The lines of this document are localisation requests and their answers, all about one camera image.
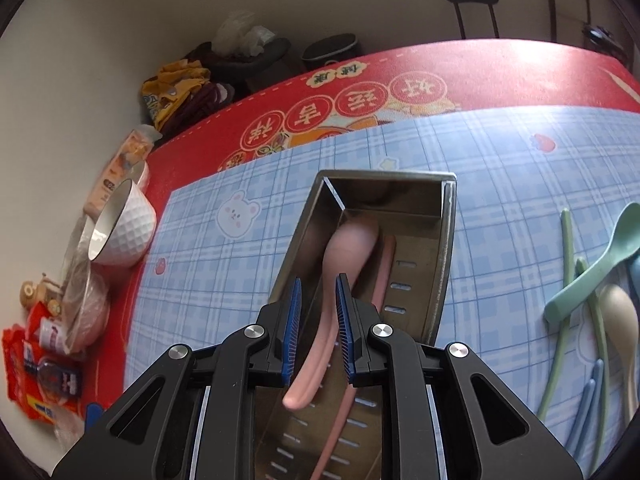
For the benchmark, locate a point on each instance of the green chopstick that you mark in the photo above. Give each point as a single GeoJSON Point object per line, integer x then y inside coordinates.
{"type": "Point", "coordinates": [567, 250]}
{"type": "Point", "coordinates": [597, 320]}

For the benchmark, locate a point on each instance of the black trash bin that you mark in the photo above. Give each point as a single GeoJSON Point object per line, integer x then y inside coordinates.
{"type": "Point", "coordinates": [330, 52]}

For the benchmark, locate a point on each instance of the red snack packet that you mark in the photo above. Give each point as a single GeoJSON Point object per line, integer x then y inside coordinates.
{"type": "Point", "coordinates": [20, 375]}

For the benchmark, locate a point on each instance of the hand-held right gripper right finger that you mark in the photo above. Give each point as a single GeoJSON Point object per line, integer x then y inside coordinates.
{"type": "Point", "coordinates": [345, 330]}

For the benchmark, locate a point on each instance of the red printed tablecloth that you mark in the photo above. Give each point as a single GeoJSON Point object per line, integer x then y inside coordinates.
{"type": "Point", "coordinates": [450, 70]}

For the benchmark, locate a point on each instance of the pink chopstick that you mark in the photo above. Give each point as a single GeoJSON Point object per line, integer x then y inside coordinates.
{"type": "Point", "coordinates": [387, 270]}

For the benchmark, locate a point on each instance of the white textured bowl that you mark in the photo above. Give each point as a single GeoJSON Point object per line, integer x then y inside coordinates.
{"type": "Point", "coordinates": [132, 230]}

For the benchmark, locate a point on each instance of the green spoon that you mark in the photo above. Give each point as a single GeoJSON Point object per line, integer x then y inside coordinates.
{"type": "Point", "coordinates": [630, 235]}

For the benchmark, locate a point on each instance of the orange snack packet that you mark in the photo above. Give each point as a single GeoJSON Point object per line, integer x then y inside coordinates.
{"type": "Point", "coordinates": [120, 165]}

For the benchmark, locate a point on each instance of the blue plaid mat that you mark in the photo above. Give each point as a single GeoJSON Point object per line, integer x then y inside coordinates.
{"type": "Point", "coordinates": [225, 270]}

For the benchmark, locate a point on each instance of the folded black table frame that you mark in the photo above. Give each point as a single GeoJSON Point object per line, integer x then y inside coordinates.
{"type": "Point", "coordinates": [550, 10]}

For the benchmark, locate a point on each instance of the dark chair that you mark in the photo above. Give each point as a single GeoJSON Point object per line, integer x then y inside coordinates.
{"type": "Point", "coordinates": [265, 60]}

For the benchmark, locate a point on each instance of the pink spoon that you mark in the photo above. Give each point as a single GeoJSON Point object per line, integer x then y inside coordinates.
{"type": "Point", "coordinates": [350, 245]}

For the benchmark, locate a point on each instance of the clear plastic bag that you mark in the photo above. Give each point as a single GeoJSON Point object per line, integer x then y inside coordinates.
{"type": "Point", "coordinates": [240, 35]}

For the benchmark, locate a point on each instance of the small clear bottle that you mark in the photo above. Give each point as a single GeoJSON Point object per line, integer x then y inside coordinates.
{"type": "Point", "coordinates": [60, 377]}

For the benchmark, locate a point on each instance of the pile of clothes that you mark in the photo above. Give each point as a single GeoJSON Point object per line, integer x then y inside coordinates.
{"type": "Point", "coordinates": [175, 80]}

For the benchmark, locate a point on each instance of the wooden toy figure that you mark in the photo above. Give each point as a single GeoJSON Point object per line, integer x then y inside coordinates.
{"type": "Point", "coordinates": [32, 292]}

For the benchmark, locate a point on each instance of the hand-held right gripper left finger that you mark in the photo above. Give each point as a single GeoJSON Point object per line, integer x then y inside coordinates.
{"type": "Point", "coordinates": [292, 330]}

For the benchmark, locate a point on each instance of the blue chopstick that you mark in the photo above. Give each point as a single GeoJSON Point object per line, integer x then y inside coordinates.
{"type": "Point", "coordinates": [596, 375]}
{"type": "Point", "coordinates": [589, 395]}

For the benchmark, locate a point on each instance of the clear glass bowl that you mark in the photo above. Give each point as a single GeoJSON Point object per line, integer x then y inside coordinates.
{"type": "Point", "coordinates": [90, 305]}

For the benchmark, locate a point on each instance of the metal utensil tray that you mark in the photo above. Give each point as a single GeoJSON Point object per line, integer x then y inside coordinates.
{"type": "Point", "coordinates": [415, 280]}

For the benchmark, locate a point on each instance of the beige spoon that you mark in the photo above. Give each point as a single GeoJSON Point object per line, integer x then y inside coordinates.
{"type": "Point", "coordinates": [617, 310]}

